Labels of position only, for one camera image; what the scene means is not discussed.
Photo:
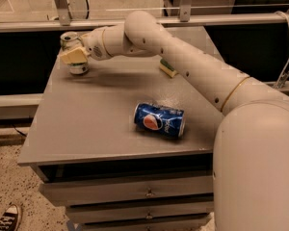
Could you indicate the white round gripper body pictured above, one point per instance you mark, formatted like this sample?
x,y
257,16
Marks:
x,y
93,45

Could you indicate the top grey drawer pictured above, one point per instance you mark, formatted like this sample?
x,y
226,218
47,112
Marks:
x,y
124,189

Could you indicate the white green 7up can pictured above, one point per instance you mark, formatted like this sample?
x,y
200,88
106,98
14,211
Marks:
x,y
69,40

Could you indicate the middle grey drawer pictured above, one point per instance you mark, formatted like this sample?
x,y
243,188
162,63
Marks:
x,y
134,211

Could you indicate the black white sneaker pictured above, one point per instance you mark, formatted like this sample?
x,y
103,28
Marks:
x,y
11,218

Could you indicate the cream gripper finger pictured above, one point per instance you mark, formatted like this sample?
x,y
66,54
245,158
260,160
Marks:
x,y
76,55

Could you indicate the grey drawer cabinet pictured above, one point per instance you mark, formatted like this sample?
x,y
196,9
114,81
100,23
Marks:
x,y
84,128

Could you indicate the metal railing frame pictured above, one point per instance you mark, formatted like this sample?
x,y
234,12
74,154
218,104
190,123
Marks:
x,y
33,15

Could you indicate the green yellow sponge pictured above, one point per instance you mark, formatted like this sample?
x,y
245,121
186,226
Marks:
x,y
167,68

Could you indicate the grey drawer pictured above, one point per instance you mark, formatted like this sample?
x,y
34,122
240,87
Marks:
x,y
124,189
134,211
180,223

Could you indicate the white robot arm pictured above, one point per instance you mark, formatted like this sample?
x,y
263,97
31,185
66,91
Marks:
x,y
251,148

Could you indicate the bottom grey drawer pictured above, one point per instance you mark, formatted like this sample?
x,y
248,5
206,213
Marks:
x,y
180,223

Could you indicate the blue pepsi can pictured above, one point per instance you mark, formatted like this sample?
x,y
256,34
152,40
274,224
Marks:
x,y
163,120

